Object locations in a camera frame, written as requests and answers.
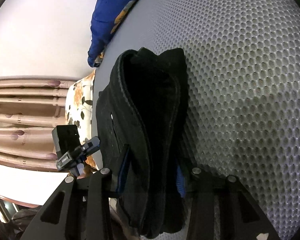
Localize black pants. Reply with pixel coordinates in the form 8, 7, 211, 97
96, 48, 189, 239

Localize white floral pillow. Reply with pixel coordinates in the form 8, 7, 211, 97
65, 69, 101, 170

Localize pink striped curtain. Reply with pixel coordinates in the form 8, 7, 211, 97
0, 79, 73, 172

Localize blue floral blanket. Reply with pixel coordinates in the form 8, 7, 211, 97
87, 0, 137, 67

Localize grey mesh mattress pad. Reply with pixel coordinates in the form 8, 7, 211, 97
94, 0, 300, 239

